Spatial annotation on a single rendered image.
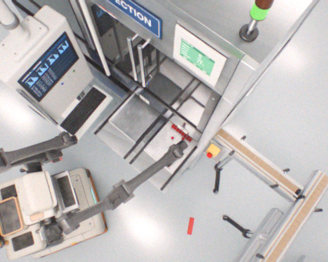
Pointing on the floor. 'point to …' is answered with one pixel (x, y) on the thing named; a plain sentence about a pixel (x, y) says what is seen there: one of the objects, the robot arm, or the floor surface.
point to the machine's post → (228, 101)
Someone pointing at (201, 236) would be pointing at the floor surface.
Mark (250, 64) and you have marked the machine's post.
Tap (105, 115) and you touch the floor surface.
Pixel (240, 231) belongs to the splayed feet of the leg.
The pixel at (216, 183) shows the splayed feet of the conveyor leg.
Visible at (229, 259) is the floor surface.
